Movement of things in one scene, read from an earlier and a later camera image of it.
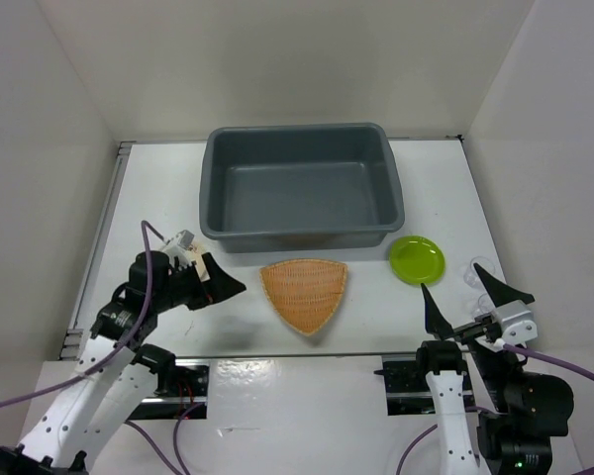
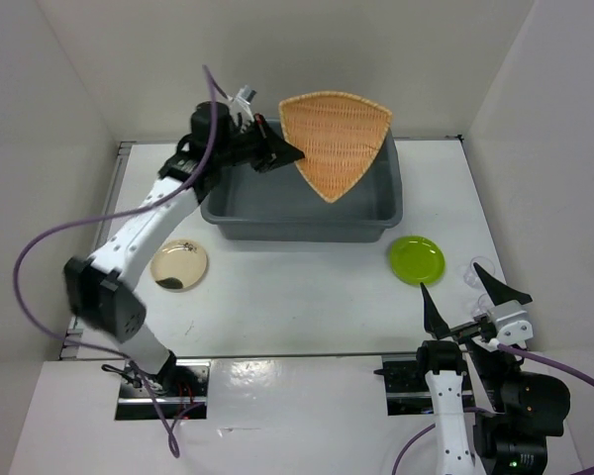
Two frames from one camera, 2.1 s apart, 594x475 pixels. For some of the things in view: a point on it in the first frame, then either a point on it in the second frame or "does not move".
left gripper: [221, 285] → [273, 149]
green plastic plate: [417, 259] does not move
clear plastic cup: [485, 304] does not move
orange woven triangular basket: [305, 291] → [339, 135]
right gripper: [437, 321] does not move
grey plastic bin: [299, 186] does not move
